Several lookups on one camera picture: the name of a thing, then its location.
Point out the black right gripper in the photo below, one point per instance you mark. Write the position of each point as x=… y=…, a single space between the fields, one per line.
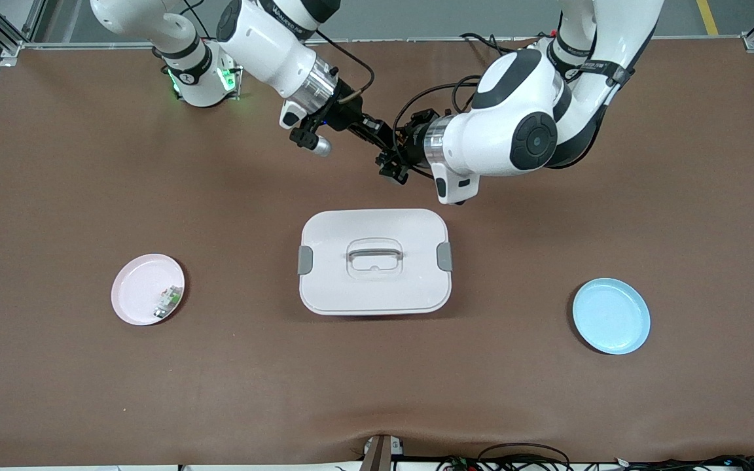
x=345 y=114

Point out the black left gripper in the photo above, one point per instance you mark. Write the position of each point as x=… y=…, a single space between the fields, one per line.
x=410 y=145

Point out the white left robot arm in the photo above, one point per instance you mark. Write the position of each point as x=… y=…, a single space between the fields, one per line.
x=521 y=131

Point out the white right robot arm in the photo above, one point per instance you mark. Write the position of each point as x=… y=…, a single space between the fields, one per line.
x=266 y=46

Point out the grey box latch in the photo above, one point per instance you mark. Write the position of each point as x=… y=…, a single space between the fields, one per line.
x=444 y=256
x=305 y=260

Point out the white lidded storage box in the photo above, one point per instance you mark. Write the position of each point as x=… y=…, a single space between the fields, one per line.
x=351 y=294

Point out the brown table cover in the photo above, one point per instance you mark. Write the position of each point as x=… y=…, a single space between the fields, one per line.
x=377 y=379

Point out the light blue round plate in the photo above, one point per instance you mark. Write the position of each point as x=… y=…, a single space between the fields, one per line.
x=612 y=317

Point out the pale pink round plate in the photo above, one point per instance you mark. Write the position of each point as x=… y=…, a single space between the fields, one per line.
x=135 y=288

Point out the green push button switch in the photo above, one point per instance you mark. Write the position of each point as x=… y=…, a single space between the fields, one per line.
x=169 y=301

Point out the metal bracket at table edge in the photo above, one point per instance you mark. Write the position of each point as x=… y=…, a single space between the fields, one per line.
x=377 y=454

